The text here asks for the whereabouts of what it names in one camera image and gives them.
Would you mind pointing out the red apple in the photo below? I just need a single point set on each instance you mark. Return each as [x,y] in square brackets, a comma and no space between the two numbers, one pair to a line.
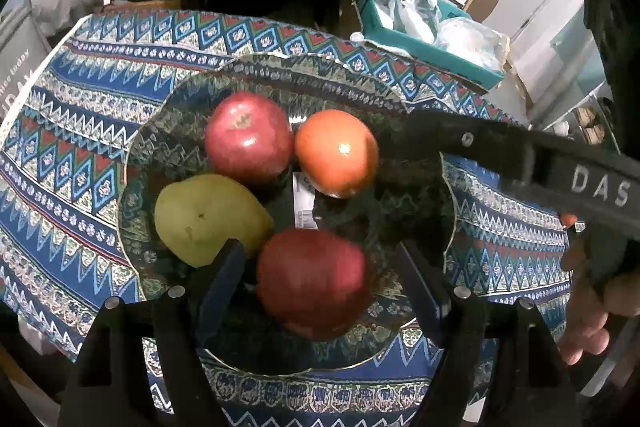
[248,137]
[312,282]

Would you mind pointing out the green-yellow pear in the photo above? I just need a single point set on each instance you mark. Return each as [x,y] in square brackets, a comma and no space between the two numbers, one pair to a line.
[205,224]

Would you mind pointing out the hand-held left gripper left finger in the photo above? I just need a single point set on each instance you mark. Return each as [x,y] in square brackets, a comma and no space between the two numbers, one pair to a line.
[222,292]

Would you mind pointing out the dark glass plate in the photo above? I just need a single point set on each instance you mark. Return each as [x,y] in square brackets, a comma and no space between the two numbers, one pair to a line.
[410,227]

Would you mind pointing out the blue patterned tablecloth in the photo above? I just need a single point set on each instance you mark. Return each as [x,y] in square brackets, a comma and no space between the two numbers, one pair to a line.
[75,132]

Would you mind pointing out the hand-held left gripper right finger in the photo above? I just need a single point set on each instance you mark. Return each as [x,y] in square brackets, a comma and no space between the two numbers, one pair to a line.
[425,302]

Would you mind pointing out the person's right hand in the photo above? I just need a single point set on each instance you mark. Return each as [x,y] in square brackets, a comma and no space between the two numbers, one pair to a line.
[585,322]

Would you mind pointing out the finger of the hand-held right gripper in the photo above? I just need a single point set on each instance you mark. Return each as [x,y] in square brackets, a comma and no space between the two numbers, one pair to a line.
[465,142]

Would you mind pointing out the grey tote bag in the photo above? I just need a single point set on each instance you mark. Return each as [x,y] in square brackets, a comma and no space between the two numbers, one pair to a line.
[20,62]

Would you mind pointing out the orange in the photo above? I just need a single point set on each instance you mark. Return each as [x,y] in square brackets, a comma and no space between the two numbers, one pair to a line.
[336,152]

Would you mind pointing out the teal box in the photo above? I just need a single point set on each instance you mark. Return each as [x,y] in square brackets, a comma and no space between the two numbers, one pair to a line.
[380,17]

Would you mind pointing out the clear plastic bag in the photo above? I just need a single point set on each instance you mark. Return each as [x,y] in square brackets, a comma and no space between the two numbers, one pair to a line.
[472,42]

